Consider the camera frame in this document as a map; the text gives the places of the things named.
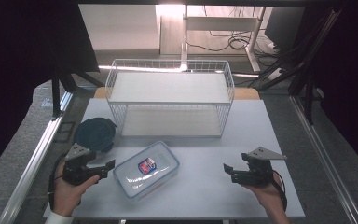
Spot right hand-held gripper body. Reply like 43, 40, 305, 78
241, 147, 288, 188

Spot clear rectangular lidded container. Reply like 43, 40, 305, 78
112, 140, 181, 200

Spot white desk frame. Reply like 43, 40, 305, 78
181, 4, 267, 74

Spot black floor cables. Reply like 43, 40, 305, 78
186, 5, 282, 61

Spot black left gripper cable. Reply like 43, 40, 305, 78
48, 151, 69, 211

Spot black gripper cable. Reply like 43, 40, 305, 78
271, 170, 289, 213
48, 151, 69, 211

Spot aluminium rail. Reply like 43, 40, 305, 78
288, 94, 358, 224
0, 91, 75, 224

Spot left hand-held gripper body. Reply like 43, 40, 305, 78
62, 143, 102, 187

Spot black metal stand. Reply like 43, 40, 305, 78
50, 3, 105, 121
250, 8, 344, 126

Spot dark blue round container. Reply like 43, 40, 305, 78
73, 117, 118, 154

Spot person's left hand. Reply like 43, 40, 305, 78
53, 161, 101, 217

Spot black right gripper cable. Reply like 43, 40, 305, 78
271, 170, 289, 213

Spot person's right hand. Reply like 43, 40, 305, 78
243, 172, 285, 213

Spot black curtain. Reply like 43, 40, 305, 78
0, 0, 79, 182
304, 0, 358, 180

